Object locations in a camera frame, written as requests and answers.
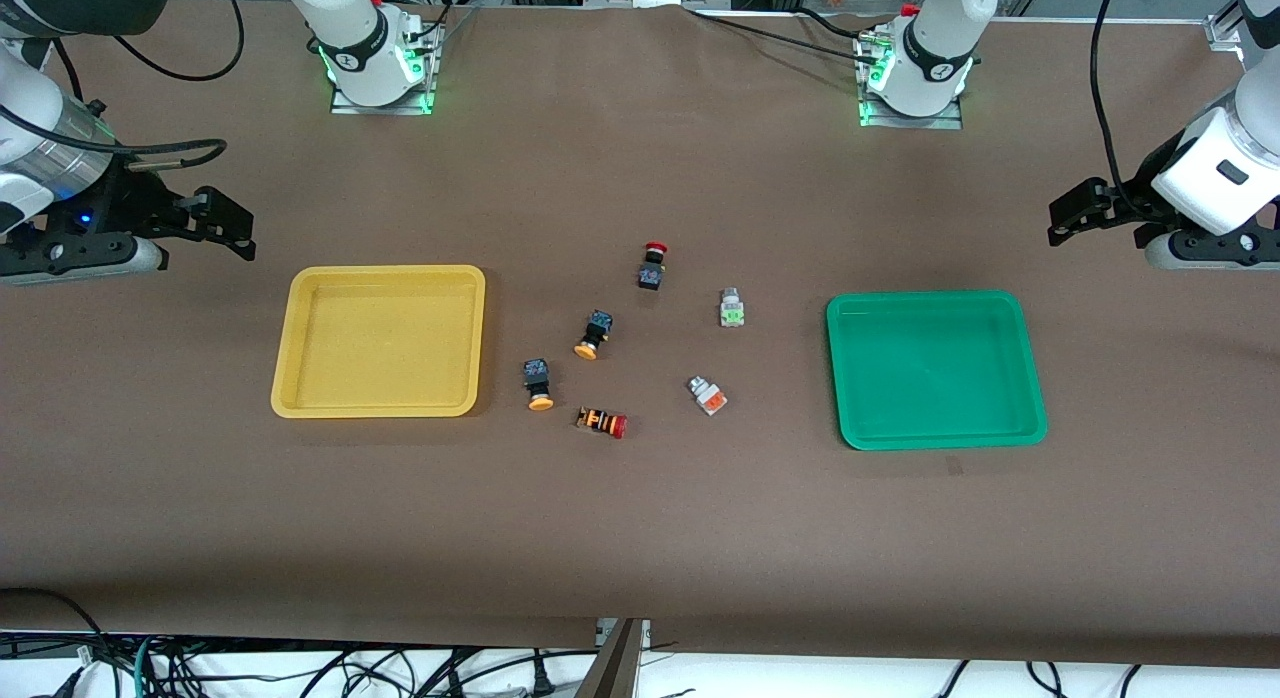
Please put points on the red mushroom button black body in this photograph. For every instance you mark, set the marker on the red mushroom button black body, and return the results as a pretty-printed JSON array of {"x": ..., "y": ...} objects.
[{"x": 652, "y": 273}]

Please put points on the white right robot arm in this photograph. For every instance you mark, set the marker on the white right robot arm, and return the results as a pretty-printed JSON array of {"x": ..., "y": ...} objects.
[{"x": 350, "y": 38}]

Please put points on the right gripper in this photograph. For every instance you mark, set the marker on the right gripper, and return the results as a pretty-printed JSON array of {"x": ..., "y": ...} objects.
[{"x": 128, "y": 203}]

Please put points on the aluminium frame bar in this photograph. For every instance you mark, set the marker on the aluminium frame bar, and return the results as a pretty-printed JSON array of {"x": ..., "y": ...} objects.
[{"x": 620, "y": 668}]

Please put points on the red button orange striped body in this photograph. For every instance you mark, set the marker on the red button orange striped body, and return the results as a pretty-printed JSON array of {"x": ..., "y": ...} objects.
[{"x": 600, "y": 421}]

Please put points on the brown table cover mat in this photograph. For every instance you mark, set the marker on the brown table cover mat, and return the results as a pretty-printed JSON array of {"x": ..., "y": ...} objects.
[{"x": 640, "y": 538}]

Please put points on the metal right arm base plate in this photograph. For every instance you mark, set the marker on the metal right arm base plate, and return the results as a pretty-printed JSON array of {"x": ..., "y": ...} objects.
[{"x": 380, "y": 109}]

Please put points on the green plastic tray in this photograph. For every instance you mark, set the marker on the green plastic tray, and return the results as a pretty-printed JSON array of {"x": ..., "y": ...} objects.
[{"x": 935, "y": 368}]

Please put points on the green square button grey body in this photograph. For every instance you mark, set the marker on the green square button grey body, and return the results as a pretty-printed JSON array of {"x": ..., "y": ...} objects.
[{"x": 732, "y": 310}]

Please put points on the yellow push button black body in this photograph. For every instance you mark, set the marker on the yellow push button black body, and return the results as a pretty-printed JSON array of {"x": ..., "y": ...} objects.
[
  {"x": 597, "y": 330},
  {"x": 538, "y": 378}
]

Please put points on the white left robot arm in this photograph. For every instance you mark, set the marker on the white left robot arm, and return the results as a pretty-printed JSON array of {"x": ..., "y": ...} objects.
[{"x": 940, "y": 48}]

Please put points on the orange square button grey body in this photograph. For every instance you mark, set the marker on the orange square button grey body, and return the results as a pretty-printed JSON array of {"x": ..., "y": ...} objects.
[{"x": 708, "y": 396}]

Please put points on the metal table corner bracket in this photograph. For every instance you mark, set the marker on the metal table corner bracket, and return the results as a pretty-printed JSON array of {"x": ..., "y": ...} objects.
[{"x": 1228, "y": 33}]

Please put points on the yellow plastic tray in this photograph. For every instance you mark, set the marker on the yellow plastic tray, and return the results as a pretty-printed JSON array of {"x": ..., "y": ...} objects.
[{"x": 380, "y": 343}]

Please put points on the black power plug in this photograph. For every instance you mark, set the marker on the black power plug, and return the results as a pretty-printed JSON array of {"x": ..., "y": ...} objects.
[{"x": 541, "y": 684}]

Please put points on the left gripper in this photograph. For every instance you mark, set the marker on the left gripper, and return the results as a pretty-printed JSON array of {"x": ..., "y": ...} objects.
[{"x": 1137, "y": 200}]

